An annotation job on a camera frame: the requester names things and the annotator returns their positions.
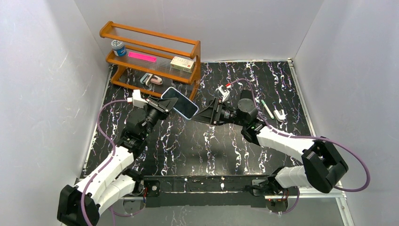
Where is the white small clip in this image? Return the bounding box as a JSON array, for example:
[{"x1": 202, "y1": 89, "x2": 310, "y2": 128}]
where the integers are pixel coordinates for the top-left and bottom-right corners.
[{"x1": 273, "y1": 109, "x2": 286, "y2": 122}]

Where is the pink flat card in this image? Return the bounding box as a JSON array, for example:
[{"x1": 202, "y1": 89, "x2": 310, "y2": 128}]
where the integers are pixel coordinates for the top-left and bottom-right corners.
[{"x1": 128, "y1": 52, "x2": 157, "y2": 63}]

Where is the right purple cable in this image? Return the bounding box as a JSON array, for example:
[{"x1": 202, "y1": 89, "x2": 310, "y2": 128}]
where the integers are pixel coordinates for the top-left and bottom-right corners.
[{"x1": 229, "y1": 78, "x2": 371, "y2": 214}]

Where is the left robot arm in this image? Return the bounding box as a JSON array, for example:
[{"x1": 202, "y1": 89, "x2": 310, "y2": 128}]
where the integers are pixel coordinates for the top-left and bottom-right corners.
[{"x1": 56, "y1": 97, "x2": 178, "y2": 226}]

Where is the light blue phone case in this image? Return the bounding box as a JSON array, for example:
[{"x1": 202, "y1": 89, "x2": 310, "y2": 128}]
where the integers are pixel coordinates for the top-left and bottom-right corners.
[{"x1": 161, "y1": 87, "x2": 199, "y2": 120}]

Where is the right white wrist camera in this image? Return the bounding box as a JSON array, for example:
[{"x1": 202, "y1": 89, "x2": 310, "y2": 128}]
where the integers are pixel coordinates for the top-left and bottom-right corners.
[{"x1": 217, "y1": 83, "x2": 231, "y2": 103}]

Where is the cream cardboard box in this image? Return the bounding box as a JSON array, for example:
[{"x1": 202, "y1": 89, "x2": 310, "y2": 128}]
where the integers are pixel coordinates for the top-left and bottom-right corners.
[{"x1": 170, "y1": 56, "x2": 195, "y2": 73}]

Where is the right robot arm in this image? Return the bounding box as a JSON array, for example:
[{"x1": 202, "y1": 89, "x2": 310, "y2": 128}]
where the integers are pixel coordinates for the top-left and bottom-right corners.
[{"x1": 192, "y1": 98, "x2": 349, "y2": 193}]

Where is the orange wooden shelf rack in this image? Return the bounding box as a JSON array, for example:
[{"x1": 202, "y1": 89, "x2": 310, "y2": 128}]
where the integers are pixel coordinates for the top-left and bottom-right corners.
[{"x1": 99, "y1": 21, "x2": 201, "y2": 100}]

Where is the blue white round jar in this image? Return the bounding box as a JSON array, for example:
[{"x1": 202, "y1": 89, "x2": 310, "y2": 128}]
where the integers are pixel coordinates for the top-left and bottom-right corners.
[{"x1": 111, "y1": 40, "x2": 127, "y2": 57}]

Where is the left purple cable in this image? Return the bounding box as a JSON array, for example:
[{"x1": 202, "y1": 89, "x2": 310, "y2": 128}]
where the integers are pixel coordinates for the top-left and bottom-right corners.
[{"x1": 80, "y1": 99, "x2": 133, "y2": 226}]

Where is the purple cable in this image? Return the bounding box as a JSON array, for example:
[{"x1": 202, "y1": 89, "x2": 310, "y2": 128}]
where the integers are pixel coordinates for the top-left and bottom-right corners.
[
  {"x1": 80, "y1": 99, "x2": 133, "y2": 226},
  {"x1": 229, "y1": 78, "x2": 371, "y2": 214}
]

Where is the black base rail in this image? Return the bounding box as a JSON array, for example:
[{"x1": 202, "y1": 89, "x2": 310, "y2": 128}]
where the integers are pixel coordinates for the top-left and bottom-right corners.
[{"x1": 144, "y1": 175, "x2": 283, "y2": 208}]

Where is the white green marker pen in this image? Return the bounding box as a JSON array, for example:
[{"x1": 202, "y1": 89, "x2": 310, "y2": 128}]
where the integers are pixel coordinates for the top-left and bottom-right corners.
[{"x1": 261, "y1": 99, "x2": 274, "y2": 119}]

